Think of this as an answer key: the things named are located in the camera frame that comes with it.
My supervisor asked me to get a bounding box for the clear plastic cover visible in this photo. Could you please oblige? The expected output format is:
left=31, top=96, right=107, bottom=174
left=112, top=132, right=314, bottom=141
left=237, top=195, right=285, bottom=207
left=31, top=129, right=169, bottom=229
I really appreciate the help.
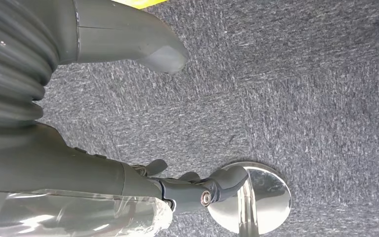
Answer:
left=0, top=182, right=174, bottom=237

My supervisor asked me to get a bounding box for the yellow floor tape strip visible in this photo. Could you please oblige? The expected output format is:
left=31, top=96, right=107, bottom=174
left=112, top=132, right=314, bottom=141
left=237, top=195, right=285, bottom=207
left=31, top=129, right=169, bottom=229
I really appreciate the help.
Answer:
left=113, top=0, right=169, bottom=10

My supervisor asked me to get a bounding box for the chrome round base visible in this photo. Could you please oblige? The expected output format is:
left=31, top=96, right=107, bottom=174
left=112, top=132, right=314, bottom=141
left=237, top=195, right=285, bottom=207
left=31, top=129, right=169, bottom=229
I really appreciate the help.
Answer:
left=206, top=161, right=293, bottom=237

